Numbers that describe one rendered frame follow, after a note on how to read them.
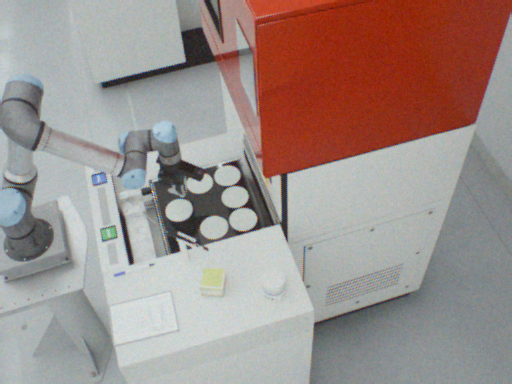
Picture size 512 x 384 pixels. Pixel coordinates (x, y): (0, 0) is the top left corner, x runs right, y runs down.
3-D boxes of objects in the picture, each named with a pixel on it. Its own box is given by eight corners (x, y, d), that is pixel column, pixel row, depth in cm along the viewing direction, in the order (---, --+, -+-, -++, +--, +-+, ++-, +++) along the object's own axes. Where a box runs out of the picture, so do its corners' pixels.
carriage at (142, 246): (142, 194, 229) (140, 190, 226) (160, 272, 207) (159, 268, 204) (122, 200, 228) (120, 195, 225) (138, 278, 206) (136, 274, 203)
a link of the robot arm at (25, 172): (-2, 207, 206) (-3, 97, 167) (6, 175, 215) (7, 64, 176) (32, 212, 210) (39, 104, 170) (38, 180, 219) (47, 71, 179)
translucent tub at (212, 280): (227, 278, 191) (225, 267, 186) (224, 299, 186) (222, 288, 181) (204, 276, 192) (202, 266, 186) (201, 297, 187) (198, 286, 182)
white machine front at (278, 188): (228, 99, 264) (220, 26, 233) (287, 245, 215) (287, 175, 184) (221, 100, 264) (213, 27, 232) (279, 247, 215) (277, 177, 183)
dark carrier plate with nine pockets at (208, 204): (239, 160, 232) (238, 159, 231) (265, 229, 211) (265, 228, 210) (153, 182, 227) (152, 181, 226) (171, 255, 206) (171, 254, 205)
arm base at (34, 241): (7, 260, 207) (-4, 245, 199) (10, 226, 216) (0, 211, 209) (48, 253, 208) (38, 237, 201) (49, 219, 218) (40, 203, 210)
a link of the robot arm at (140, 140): (115, 151, 188) (149, 148, 189) (118, 126, 195) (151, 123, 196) (121, 167, 195) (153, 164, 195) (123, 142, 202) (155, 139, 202)
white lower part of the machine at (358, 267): (353, 176, 339) (367, 66, 275) (417, 297, 289) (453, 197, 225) (235, 209, 328) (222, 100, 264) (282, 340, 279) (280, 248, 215)
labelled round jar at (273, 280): (281, 280, 190) (280, 265, 182) (288, 299, 185) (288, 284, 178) (260, 287, 189) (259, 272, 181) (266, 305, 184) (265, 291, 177)
